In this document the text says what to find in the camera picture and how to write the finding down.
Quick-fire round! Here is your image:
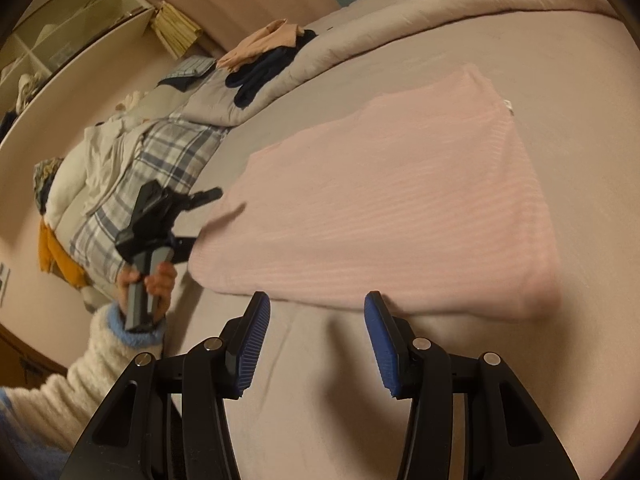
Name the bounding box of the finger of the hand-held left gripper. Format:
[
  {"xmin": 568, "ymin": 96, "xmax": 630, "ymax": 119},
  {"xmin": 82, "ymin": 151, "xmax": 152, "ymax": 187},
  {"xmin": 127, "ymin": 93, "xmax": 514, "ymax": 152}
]
[
  {"xmin": 169, "ymin": 232, "xmax": 199, "ymax": 264},
  {"xmin": 172, "ymin": 186, "xmax": 224, "ymax": 214}
]

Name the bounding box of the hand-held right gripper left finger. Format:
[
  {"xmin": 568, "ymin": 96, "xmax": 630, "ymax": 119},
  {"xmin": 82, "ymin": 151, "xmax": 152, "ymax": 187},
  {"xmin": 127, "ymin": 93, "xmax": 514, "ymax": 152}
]
[{"xmin": 60, "ymin": 290, "xmax": 273, "ymax": 480}]

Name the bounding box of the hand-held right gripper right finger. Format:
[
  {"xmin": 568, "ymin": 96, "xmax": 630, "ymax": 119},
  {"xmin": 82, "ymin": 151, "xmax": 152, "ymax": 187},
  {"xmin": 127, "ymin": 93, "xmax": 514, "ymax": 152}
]
[{"xmin": 363, "ymin": 290, "xmax": 581, "ymax": 480}]

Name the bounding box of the pink knit sweater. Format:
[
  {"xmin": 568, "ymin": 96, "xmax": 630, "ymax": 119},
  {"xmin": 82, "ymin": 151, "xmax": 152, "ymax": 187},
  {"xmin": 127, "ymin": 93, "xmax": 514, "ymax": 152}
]
[{"xmin": 190, "ymin": 62, "xmax": 563, "ymax": 323}]

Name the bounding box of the person's left forearm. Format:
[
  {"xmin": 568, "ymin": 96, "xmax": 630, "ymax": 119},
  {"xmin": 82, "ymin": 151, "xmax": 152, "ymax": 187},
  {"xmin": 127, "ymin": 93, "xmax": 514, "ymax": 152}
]
[{"xmin": 0, "ymin": 302, "xmax": 168, "ymax": 461}]

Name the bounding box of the person's left hand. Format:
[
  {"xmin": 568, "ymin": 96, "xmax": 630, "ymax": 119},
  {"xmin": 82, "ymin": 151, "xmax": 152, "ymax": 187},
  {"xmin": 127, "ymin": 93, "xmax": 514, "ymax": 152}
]
[{"xmin": 118, "ymin": 261, "xmax": 179, "ymax": 325}]

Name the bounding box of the large plaid pillow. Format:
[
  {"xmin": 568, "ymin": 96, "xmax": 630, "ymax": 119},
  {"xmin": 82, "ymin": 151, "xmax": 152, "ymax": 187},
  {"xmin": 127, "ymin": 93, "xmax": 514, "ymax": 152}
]
[{"xmin": 67, "ymin": 115, "xmax": 231, "ymax": 301}]

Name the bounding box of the white garment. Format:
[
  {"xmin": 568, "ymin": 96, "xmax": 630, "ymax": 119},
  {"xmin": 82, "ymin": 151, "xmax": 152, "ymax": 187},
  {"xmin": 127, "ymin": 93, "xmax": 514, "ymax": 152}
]
[{"xmin": 82, "ymin": 115, "xmax": 151, "ymax": 216}]

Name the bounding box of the white pillow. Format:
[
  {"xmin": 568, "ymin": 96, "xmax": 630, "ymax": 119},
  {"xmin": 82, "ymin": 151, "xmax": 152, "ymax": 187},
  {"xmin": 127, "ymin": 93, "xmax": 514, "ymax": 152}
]
[{"xmin": 42, "ymin": 145, "xmax": 101, "ymax": 231}]

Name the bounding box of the orange cloth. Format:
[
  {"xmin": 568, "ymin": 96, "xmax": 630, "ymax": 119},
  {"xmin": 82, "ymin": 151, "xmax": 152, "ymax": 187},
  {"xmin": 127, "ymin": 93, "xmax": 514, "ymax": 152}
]
[{"xmin": 39, "ymin": 220, "xmax": 91, "ymax": 288}]

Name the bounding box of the patterned knit cloth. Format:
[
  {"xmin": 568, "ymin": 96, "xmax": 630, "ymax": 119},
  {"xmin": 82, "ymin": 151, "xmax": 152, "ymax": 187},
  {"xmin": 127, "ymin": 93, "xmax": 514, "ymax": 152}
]
[{"xmin": 34, "ymin": 157, "xmax": 65, "ymax": 211}]

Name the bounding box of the small plaid pillow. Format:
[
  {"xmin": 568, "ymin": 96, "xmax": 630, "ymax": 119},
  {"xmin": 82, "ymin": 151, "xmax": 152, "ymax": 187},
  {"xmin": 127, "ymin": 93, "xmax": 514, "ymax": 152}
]
[{"xmin": 159, "ymin": 56, "xmax": 217, "ymax": 92}]

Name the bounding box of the beige headboard shelf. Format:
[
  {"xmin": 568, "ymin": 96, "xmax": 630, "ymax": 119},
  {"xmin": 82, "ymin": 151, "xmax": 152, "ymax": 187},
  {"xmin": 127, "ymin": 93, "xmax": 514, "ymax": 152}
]
[{"xmin": 0, "ymin": 0, "xmax": 226, "ymax": 361}]

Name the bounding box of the dark navy garment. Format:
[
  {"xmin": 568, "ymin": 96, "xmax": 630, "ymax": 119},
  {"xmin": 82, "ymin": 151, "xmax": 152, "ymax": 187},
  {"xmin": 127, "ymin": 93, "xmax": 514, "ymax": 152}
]
[{"xmin": 225, "ymin": 29, "xmax": 318, "ymax": 110}]

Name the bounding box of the peach folded garment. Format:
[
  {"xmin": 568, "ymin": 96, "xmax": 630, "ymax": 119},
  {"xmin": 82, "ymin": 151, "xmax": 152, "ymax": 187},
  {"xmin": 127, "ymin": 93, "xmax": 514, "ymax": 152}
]
[{"xmin": 216, "ymin": 19, "xmax": 305, "ymax": 73}]

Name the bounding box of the yellow fringed cloth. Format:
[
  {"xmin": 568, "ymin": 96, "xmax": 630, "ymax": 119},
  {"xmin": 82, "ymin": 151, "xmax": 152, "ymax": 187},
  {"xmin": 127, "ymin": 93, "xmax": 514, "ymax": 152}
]
[{"xmin": 150, "ymin": 1, "xmax": 203, "ymax": 60}]

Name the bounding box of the wooden furniture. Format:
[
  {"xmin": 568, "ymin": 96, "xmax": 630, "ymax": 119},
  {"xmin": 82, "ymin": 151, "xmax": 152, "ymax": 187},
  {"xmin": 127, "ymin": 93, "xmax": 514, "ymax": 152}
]
[{"xmin": 0, "ymin": 325, "xmax": 67, "ymax": 391}]

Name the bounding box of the grey duvet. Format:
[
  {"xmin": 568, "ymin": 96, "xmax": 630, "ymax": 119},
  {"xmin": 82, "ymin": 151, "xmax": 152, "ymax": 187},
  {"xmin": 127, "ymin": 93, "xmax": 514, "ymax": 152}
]
[{"xmin": 185, "ymin": 0, "xmax": 616, "ymax": 128}]

